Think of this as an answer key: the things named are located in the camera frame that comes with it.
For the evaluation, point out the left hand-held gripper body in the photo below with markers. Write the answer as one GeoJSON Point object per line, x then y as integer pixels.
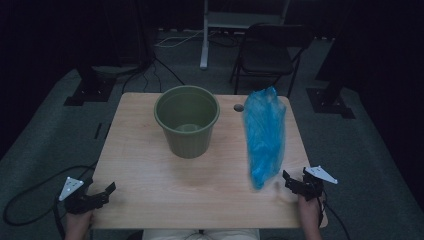
{"type": "Point", "coordinates": [78, 201]}

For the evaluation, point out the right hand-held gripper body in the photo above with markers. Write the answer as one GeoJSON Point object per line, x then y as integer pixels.
{"type": "Point", "coordinates": [313, 188]}

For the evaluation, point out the blue plastic bag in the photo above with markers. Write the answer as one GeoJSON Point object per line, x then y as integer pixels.
{"type": "Point", "coordinates": [265, 140]}

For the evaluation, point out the green plastic bucket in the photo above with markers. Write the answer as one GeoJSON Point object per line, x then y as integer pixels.
{"type": "Point", "coordinates": [186, 140]}

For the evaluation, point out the person's left hand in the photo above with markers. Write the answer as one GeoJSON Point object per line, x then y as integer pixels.
{"type": "Point", "coordinates": [77, 226]}

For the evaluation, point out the person's right hand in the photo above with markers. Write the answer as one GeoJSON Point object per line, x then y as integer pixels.
{"type": "Point", "coordinates": [310, 213]}

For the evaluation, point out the black floor tape strip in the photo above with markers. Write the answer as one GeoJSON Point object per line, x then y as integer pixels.
{"type": "Point", "coordinates": [97, 131]}

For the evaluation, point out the person's light trousers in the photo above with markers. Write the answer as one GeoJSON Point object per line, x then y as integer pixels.
{"type": "Point", "coordinates": [200, 235]}

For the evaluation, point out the black folding chair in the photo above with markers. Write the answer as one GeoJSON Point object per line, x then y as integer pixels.
{"type": "Point", "coordinates": [266, 60]}

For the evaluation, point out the black stand with base plate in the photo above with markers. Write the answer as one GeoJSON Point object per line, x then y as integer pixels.
{"type": "Point", "coordinates": [90, 91]}
{"type": "Point", "coordinates": [328, 100]}

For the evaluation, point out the white metal stand frame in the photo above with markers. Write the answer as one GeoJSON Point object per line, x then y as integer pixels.
{"type": "Point", "coordinates": [205, 40]}

